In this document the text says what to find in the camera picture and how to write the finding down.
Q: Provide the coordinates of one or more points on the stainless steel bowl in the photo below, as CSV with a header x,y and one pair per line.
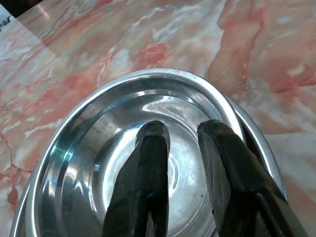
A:
x,y
81,158
262,146

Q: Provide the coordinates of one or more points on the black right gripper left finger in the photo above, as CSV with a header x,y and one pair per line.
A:
x,y
150,187

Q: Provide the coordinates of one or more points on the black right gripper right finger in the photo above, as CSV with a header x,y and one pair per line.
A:
x,y
229,172

